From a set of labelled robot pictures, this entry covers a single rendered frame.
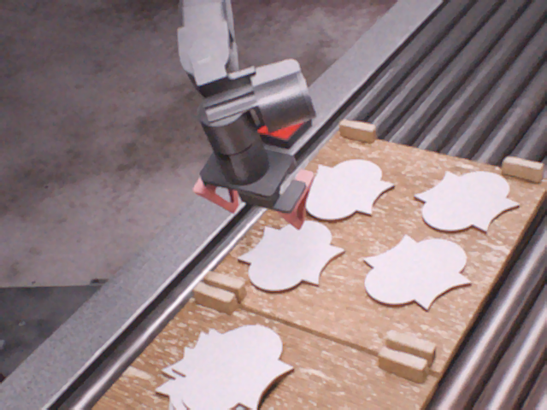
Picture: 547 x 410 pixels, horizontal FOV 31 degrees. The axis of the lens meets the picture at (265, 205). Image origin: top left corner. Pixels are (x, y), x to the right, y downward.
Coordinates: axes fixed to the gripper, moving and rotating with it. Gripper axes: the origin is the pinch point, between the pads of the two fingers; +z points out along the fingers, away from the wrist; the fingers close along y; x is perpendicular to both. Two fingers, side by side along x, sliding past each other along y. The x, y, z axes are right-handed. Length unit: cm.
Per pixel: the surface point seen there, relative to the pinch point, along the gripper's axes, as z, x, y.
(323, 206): 14.3, -12.6, 1.2
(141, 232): 121, -59, 111
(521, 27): 33, -74, -7
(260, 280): 9.9, 4.2, 1.7
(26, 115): 129, -97, 192
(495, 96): 27, -50, -10
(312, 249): 12.1, -3.7, -1.8
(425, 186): 18.0, -22.6, -10.1
